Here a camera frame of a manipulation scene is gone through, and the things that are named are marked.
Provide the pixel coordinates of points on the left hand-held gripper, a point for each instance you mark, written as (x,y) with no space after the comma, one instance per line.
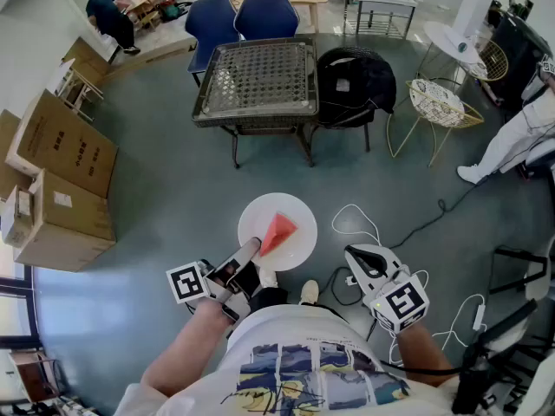
(186,282)

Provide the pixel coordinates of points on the wooden folding stand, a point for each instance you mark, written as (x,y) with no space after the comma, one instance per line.
(78,89)

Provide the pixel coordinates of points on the person's left forearm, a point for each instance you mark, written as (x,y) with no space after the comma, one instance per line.
(186,349)

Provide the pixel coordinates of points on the flat cardboard sheet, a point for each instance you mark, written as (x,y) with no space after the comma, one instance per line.
(86,61)

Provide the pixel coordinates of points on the labelled cardboard box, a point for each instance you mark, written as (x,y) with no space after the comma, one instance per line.
(73,228)

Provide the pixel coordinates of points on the person's black trousers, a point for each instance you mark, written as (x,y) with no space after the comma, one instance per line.
(269,299)

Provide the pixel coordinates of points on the person's white left shoe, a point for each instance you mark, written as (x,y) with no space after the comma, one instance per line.
(268,277)

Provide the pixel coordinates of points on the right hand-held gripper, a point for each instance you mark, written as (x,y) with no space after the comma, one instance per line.
(401,301)

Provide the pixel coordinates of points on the black metal frame chair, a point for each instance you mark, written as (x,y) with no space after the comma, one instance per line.
(531,275)

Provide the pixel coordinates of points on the blue padded chair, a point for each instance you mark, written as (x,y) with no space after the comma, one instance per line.
(208,24)
(266,17)

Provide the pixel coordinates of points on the person's white right shoe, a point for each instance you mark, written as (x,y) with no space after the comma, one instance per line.
(308,292)

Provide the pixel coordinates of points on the black wicker chair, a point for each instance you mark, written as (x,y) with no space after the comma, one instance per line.
(347,115)

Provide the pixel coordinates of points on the teal cup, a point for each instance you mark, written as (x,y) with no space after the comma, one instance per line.
(462,47)

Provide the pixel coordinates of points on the person's white shoe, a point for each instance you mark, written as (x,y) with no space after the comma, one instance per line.
(268,277)
(308,292)

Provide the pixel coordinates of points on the brown wooden shelf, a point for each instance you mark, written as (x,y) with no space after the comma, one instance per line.
(32,375)

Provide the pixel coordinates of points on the white printed t-shirt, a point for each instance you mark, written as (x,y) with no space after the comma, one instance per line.
(303,362)

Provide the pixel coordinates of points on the dark wicker table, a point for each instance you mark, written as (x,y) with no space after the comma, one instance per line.
(260,76)

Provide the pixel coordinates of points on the large printed cardboard box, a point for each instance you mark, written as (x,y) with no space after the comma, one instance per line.
(65,145)

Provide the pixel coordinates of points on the black garment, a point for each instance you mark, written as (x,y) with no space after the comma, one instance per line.
(364,80)

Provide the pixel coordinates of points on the red watermelon slice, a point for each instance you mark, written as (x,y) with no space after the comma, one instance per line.
(277,234)

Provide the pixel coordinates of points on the person's right forearm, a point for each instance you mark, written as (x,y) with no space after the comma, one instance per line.
(422,353)

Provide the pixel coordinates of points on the white round plate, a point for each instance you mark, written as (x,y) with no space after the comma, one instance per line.
(299,215)

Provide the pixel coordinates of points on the white round side table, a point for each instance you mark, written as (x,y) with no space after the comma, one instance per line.
(446,39)

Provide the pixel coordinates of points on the small open cardboard box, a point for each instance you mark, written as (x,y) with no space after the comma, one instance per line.
(17,219)

